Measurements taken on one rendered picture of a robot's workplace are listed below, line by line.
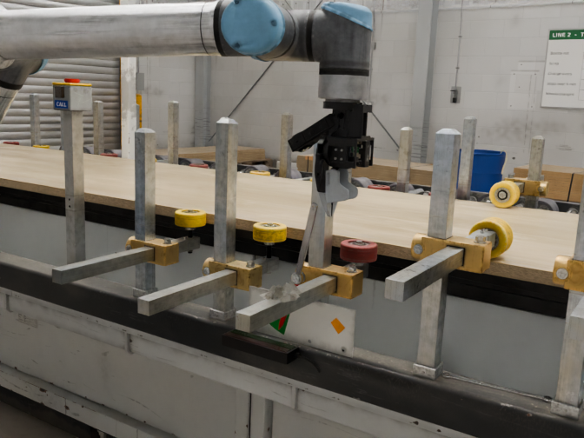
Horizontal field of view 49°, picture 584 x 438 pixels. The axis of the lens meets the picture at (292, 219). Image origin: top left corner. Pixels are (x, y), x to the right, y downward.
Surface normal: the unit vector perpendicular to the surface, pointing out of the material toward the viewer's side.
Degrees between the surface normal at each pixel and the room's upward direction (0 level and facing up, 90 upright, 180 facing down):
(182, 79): 90
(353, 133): 90
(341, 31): 90
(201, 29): 95
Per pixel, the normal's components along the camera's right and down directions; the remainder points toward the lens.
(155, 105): 0.77, 0.15
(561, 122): -0.63, 0.12
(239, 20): -0.16, 0.18
